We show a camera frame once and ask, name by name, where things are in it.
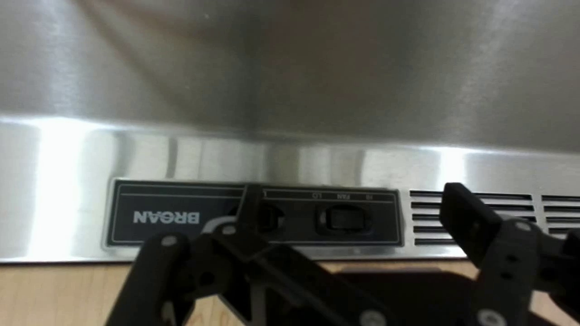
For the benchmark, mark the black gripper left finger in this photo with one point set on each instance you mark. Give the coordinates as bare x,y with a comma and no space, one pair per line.
260,283

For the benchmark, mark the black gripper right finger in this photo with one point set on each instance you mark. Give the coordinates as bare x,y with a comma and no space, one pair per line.
514,260

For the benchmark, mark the black hood light switch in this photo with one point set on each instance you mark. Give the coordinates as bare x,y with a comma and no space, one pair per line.
271,218

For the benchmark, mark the right cabinet door over hood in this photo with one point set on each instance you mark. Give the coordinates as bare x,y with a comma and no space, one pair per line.
85,294

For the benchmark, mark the stainless steel range hood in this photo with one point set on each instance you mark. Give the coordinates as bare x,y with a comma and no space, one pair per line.
126,119

